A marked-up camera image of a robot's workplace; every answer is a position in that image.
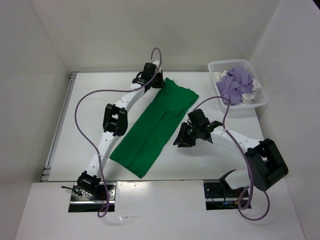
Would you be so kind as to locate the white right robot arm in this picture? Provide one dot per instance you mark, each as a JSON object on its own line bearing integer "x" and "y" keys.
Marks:
{"x": 266, "y": 164}

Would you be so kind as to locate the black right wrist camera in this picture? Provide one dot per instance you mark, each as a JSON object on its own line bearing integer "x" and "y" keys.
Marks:
{"x": 197, "y": 119}

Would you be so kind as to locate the white t-shirt in basket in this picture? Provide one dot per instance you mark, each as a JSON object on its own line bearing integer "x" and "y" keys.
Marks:
{"x": 246, "y": 98}

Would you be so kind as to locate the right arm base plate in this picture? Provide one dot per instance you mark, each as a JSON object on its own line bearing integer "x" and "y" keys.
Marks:
{"x": 217, "y": 198}

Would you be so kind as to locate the purple t-shirt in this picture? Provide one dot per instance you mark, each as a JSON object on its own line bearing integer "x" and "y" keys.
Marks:
{"x": 234, "y": 84}

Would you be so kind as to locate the white plastic basket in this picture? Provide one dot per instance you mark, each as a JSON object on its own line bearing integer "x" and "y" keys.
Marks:
{"x": 261, "y": 98}

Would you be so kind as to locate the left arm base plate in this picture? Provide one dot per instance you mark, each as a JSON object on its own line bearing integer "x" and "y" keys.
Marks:
{"x": 81, "y": 202}

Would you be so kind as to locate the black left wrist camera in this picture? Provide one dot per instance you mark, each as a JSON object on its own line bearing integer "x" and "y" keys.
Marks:
{"x": 146, "y": 75}

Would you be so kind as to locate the green t-shirt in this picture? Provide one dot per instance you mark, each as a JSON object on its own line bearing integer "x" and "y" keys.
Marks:
{"x": 144, "y": 142}

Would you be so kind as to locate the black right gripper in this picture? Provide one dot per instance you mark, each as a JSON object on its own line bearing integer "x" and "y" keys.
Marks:
{"x": 182, "y": 138}

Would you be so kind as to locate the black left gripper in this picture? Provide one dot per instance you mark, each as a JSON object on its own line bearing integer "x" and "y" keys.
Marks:
{"x": 161, "y": 83}

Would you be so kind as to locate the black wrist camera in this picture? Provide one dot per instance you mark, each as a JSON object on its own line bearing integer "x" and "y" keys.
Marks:
{"x": 146, "y": 75}
{"x": 197, "y": 119}

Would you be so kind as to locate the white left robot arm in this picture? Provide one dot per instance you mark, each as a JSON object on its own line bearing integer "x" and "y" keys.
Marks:
{"x": 114, "y": 126}

